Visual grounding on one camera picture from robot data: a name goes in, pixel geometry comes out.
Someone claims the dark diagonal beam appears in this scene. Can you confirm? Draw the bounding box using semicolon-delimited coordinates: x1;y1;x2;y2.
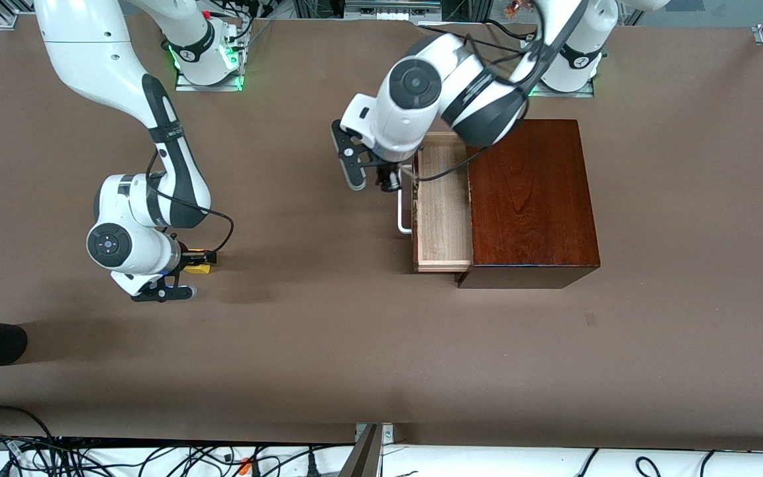
338;424;382;477

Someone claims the aluminium bracket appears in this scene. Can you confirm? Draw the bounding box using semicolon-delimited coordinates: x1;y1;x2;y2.
355;424;394;458

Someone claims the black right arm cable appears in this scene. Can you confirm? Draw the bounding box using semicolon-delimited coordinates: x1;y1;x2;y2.
146;149;235;256

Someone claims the black looped cable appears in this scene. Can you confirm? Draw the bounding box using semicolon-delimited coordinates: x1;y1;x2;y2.
0;405;58;458

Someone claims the grey power strip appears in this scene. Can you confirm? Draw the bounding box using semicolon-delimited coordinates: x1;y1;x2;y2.
344;0;442;22

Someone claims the brown wooden cabinet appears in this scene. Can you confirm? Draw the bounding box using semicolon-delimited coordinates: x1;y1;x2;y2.
456;119;601;290

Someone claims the wooden drawer with white handle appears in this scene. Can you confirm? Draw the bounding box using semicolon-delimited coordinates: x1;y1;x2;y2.
398;131;474;273

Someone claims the black cable on table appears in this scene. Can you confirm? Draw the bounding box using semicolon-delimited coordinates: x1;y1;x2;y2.
418;23;528;50

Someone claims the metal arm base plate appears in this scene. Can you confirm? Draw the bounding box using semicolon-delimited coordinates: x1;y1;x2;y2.
175;20;246;92
523;33;595;99

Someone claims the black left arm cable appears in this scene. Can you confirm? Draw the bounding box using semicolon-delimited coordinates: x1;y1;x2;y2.
415;13;568;183

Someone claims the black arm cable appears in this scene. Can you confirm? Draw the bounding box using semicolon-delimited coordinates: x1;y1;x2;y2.
146;149;235;256
415;13;568;183

